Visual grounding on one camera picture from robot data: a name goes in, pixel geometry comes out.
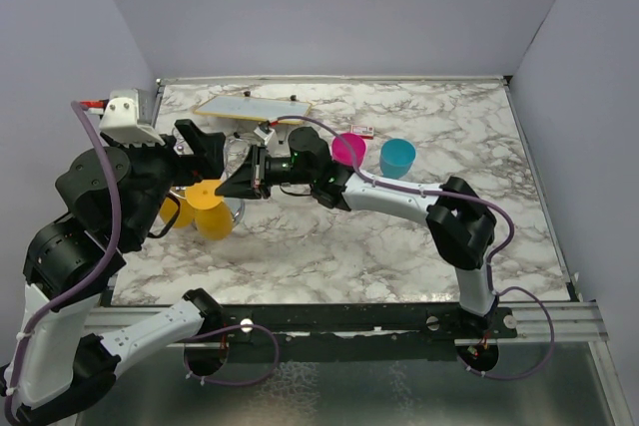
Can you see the yellow wine glass rear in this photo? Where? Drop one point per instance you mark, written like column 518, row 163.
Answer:
column 179, row 210

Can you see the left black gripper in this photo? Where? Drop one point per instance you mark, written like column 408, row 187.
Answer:
column 208, row 161

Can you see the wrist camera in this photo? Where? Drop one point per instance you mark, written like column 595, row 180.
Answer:
column 127, row 117
column 267, row 136

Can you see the chrome wine glass rack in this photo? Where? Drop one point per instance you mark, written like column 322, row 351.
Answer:
column 236, row 145

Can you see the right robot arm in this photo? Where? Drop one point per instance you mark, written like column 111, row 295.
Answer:
column 461, row 226

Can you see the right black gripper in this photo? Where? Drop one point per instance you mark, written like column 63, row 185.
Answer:
column 250, row 182

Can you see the yellow wine glass front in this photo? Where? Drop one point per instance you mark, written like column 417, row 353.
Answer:
column 212, row 216

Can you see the aluminium rail frame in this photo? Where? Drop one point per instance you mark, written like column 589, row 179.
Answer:
column 482, row 121

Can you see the pink plastic wine glass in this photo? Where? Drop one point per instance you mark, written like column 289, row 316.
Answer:
column 348, row 149

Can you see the red card box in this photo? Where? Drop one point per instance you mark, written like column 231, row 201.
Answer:
column 365, row 132

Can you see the blue plastic wine glass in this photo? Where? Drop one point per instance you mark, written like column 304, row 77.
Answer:
column 396, row 158

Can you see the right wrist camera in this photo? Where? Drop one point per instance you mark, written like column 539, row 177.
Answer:
column 267, row 136

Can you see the yellow framed whiteboard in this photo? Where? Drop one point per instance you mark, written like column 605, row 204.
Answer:
column 251, row 108

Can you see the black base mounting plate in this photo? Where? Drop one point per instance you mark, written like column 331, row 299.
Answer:
column 345, row 332

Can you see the yellow wine glass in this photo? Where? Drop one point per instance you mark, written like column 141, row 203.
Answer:
column 212, row 216
column 179, row 210

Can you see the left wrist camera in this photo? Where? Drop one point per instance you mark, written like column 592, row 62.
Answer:
column 127, row 117

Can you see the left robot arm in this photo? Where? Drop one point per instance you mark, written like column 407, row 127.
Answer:
column 113, row 194

